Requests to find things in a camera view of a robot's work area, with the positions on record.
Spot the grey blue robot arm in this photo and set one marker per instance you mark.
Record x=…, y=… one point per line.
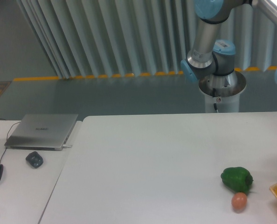
x=209, y=60

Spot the green bell pepper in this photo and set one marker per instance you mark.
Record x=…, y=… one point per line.
x=237, y=179

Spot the silver laptop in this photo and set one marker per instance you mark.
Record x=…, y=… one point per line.
x=42, y=132

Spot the small dark grey case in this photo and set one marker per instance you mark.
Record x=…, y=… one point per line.
x=34, y=159

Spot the brown egg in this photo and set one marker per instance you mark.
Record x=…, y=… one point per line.
x=239, y=201

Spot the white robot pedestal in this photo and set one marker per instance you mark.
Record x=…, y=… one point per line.
x=222, y=93

